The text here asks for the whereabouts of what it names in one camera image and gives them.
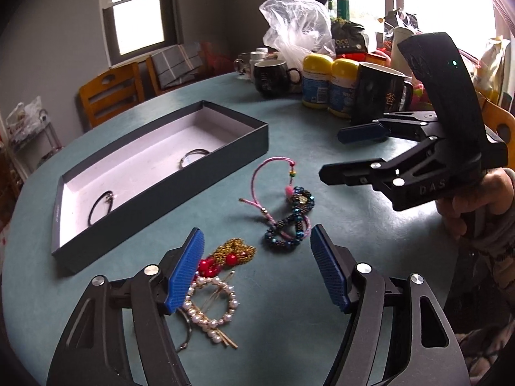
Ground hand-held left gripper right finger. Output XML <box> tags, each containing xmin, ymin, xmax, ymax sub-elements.
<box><xmin>310</xmin><ymin>224</ymin><xmax>471</xmax><ymax>386</ymax></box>

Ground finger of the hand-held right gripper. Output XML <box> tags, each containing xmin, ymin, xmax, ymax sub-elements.
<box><xmin>319</xmin><ymin>136</ymin><xmax>444</xmax><ymax>188</ymax></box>
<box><xmin>338</xmin><ymin>110</ymin><xmax>440</xmax><ymax>146</ymax></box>

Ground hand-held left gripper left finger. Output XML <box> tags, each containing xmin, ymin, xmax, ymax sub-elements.
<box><xmin>46</xmin><ymin>227</ymin><xmax>204</xmax><ymax>386</ymax></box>

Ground gold chain red bead bracelet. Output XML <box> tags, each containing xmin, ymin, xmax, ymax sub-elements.
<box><xmin>196</xmin><ymin>238</ymin><xmax>257</xmax><ymax>279</ymax></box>

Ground dark blue beaded bracelet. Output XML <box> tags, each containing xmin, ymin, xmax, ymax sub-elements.
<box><xmin>264</xmin><ymin>187</ymin><xmax>315</xmax><ymax>252</ymax></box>

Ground pearl hair clip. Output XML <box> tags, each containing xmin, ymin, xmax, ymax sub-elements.
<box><xmin>182</xmin><ymin>270</ymin><xmax>239</xmax><ymax>348</ymax></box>

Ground black rectangular box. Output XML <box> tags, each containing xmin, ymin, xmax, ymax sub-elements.
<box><xmin>51</xmin><ymin>100</ymin><xmax>269</xmax><ymax>277</ymax></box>

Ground person's right hand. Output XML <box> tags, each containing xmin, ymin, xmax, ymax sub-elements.
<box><xmin>436</xmin><ymin>167</ymin><xmax>515</xmax><ymax>243</ymax></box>

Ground tall black mug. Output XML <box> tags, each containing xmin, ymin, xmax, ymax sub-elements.
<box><xmin>351</xmin><ymin>62</ymin><xmax>414</xmax><ymax>126</ymax></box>

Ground yellow supplement bottle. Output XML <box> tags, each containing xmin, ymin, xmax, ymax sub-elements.
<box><xmin>327</xmin><ymin>58</ymin><xmax>360</xmax><ymax>119</ymax></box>
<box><xmin>302</xmin><ymin>53</ymin><xmax>334</xmax><ymax>109</ymax></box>

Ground wooden chair round hole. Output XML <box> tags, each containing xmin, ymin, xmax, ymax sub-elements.
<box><xmin>478</xmin><ymin>92</ymin><xmax>515</xmax><ymax>147</ymax></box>

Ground yellow plastic bag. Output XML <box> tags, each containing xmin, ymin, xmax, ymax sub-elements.
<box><xmin>472</xmin><ymin>35</ymin><xmax>511</xmax><ymax>103</ymax></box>

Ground red flat box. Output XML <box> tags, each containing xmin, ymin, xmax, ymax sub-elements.
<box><xmin>336</xmin><ymin>50</ymin><xmax>389</xmax><ymax>66</ymax></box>

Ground white jug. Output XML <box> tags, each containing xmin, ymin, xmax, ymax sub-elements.
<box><xmin>392</xmin><ymin>26</ymin><xmax>417</xmax><ymax>78</ymax></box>

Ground dark snack packet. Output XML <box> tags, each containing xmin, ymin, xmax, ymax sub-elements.
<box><xmin>331</xmin><ymin>19</ymin><xmax>369</xmax><ymax>55</ymax></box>

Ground round black mug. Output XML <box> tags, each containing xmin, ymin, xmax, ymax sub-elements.
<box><xmin>253</xmin><ymin>60</ymin><xmax>302</xmax><ymax>99</ymax></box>

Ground silver metal bangle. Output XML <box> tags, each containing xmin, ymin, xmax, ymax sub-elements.
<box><xmin>179</xmin><ymin>149</ymin><xmax>211</xmax><ymax>168</ymax></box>

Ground clear plastic bag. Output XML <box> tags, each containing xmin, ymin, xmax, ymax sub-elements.
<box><xmin>259</xmin><ymin>0</ymin><xmax>337</xmax><ymax>71</ymax></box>

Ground white cup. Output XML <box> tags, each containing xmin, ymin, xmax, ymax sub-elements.
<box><xmin>249</xmin><ymin>48</ymin><xmax>269</xmax><ymax>70</ymax></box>

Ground glass mug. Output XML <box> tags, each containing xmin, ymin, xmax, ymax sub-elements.
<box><xmin>234</xmin><ymin>52</ymin><xmax>252</xmax><ymax>76</ymax></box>

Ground red bag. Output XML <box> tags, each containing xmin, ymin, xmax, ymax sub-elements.
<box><xmin>200</xmin><ymin>41</ymin><xmax>227</xmax><ymax>76</ymax></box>

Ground grey checked cloth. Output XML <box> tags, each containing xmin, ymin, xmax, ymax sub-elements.
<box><xmin>152</xmin><ymin>43</ymin><xmax>204</xmax><ymax>88</ymax></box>

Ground wooden chair with cloth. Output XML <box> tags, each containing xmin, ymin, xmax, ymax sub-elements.
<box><xmin>145</xmin><ymin>42</ymin><xmax>207</xmax><ymax>97</ymax></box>

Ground metal rack with bags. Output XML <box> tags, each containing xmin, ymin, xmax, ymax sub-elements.
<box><xmin>3</xmin><ymin>96</ymin><xmax>64</xmax><ymax>171</ymax></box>

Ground dark framed window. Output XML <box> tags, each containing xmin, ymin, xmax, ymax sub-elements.
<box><xmin>100</xmin><ymin>0</ymin><xmax>183</xmax><ymax>67</ymax></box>

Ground thin silver bracelet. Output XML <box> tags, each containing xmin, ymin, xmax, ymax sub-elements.
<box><xmin>176</xmin><ymin>309</ymin><xmax>197</xmax><ymax>353</ymax></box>

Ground pink cord bracelet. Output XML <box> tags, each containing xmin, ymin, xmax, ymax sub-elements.
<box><xmin>240</xmin><ymin>157</ymin><xmax>311</xmax><ymax>239</ymax></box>

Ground black cord bracelet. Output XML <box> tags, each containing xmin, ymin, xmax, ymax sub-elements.
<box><xmin>87</xmin><ymin>191</ymin><xmax>115</xmax><ymax>226</ymax></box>

